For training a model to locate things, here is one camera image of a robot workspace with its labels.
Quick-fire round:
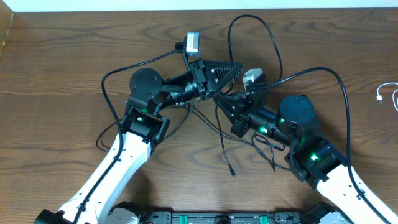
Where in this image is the white USB cable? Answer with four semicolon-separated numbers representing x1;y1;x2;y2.
376;82;398;112

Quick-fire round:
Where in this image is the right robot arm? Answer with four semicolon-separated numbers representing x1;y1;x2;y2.
214;94;397;223

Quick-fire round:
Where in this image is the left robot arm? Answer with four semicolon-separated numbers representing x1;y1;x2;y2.
35;60;243;224

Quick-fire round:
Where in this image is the wooden side panel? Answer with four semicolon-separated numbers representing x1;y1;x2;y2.
0;0;14;55

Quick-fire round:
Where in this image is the right camera black cable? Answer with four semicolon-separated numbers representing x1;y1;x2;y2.
251;66;389;224

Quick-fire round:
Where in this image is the camera black cable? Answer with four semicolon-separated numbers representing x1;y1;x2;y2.
251;66;389;224
72;41;187;224

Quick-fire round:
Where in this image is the left camera black cable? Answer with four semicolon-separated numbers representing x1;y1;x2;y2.
72;41;187;224

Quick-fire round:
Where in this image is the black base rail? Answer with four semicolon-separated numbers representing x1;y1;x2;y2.
102;201;352;224

